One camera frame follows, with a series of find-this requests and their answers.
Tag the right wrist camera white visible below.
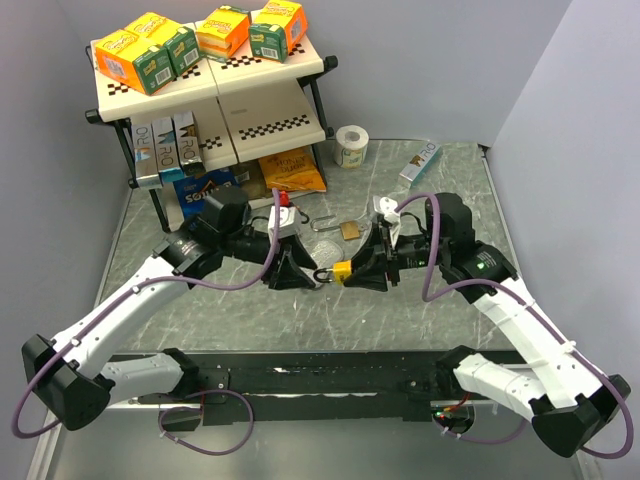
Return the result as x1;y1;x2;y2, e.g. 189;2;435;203
368;196;401;247

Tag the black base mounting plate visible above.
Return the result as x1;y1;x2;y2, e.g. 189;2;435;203
135;350;476;426

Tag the dark RO box right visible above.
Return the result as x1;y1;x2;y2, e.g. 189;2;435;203
172;111;205;177

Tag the blue Doritos chip bag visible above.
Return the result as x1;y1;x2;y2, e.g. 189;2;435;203
173;167;238;217

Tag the blue RO box middle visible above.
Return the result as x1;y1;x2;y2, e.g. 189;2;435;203
152;117;185;184

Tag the white two-tier shelf rack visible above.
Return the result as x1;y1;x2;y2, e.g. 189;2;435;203
84;22;339;234

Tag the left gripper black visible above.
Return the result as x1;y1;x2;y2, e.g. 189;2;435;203
220;227;317;290

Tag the silver RO box left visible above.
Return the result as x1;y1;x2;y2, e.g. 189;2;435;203
131;123;162;190

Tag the yellow padlock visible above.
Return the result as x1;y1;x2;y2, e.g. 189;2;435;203
313;260;352;285

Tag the teal RO box on table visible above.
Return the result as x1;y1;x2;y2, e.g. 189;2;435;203
399;141;442;188

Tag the large brass padlock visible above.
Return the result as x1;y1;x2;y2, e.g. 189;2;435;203
309;215;367;241

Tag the yellow green sponge box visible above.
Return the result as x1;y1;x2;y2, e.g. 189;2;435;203
125;12;201;76

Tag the orange sponge box front left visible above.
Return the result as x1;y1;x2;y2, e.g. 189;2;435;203
94;30;176;96

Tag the yellow honey dijon chip bag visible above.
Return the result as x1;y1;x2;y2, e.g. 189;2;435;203
258;147;326;192

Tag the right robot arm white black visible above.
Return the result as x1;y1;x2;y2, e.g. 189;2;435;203
332;193;634;459

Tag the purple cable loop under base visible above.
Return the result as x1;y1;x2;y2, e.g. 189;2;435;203
158;389;252;456

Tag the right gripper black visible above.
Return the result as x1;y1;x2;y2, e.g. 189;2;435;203
343;220;448;292

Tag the brown chip bag middle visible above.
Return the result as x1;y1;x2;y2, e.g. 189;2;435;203
230;160;267;200

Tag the orange green sponge box right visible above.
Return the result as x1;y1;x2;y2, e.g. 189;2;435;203
249;1;308;63

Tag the orange sponge box open window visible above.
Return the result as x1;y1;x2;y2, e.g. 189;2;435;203
195;5;251;61

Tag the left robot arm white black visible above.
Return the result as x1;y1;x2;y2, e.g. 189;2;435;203
21;186;316;431

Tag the silver glitter sponge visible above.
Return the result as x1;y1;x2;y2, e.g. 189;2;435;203
311;239;344;269

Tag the toilet paper roll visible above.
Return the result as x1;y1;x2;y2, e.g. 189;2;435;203
333;125;369;169

